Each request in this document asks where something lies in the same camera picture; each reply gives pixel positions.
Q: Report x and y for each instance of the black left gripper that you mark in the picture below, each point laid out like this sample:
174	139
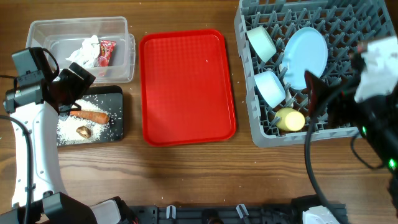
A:
81	86

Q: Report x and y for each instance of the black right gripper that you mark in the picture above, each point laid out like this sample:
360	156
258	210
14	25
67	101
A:
339	101

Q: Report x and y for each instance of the white tissue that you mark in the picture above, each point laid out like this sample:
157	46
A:
87	55

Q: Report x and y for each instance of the yellow plastic cup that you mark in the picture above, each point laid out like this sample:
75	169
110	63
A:
290	119

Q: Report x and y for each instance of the light blue plate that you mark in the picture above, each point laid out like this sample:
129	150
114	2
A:
306	50

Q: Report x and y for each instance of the light blue bowl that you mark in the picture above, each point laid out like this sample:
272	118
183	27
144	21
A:
270	88

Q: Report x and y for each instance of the orange carrot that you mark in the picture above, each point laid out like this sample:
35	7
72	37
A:
96	117

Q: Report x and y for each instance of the white rice grains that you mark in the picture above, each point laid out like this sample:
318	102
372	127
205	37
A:
66	127

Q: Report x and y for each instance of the brown food scrap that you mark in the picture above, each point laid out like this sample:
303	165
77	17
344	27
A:
84	132

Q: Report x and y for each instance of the red snack wrapper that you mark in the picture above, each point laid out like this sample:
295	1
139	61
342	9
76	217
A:
106	49

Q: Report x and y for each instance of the mint green bowl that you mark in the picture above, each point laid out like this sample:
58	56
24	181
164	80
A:
262	43

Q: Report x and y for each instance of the white plastic spoon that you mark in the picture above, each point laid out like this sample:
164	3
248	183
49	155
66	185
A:
288	97

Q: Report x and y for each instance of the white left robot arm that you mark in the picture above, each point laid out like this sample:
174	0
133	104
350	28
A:
33	106

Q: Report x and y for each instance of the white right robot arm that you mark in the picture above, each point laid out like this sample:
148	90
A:
375	117

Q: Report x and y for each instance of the grey dishwasher rack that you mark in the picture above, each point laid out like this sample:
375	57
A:
343	24

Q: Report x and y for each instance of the black tray bin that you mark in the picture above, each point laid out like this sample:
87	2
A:
115	102

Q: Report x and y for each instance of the clear plastic bin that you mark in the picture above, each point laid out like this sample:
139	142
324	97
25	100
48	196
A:
63	36

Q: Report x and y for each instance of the red serving tray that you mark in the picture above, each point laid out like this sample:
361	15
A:
186	92

